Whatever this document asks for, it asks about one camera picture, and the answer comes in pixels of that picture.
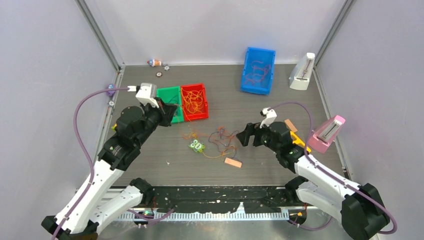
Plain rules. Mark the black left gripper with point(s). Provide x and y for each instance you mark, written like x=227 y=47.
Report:
x=168 y=111

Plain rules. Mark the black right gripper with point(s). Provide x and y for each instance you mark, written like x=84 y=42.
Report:
x=251 y=129

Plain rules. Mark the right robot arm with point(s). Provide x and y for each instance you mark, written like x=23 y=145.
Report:
x=357 y=207

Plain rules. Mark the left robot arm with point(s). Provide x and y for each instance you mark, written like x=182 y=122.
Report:
x=84 y=218

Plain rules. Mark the wooden block near right arm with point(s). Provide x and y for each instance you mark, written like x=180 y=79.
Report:
x=290 y=125

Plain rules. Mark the green plastic bin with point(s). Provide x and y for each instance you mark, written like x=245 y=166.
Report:
x=172 y=95

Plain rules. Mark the red plastic bin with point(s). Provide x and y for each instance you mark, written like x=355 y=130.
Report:
x=194 y=102

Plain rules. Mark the wooden block front centre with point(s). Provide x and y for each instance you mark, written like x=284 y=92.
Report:
x=233 y=162

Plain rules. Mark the yellow triangle toy right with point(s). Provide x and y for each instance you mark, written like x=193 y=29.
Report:
x=297 y=140

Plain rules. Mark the green frog toy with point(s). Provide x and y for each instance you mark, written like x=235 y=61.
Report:
x=196 y=146

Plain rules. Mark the small clown figurine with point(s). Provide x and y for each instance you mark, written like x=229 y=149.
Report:
x=154 y=63

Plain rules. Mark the blue plastic bin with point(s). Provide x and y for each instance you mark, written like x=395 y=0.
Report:
x=258 y=71

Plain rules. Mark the purple round toy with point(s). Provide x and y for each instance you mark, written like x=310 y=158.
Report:
x=111 y=90

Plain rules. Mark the white metronome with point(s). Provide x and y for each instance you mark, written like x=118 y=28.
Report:
x=300 y=76

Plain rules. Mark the pink metronome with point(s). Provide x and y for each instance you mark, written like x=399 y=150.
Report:
x=324 y=135

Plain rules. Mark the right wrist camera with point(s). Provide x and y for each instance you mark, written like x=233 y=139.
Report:
x=269 y=115

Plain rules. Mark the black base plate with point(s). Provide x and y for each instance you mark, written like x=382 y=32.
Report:
x=220 y=199

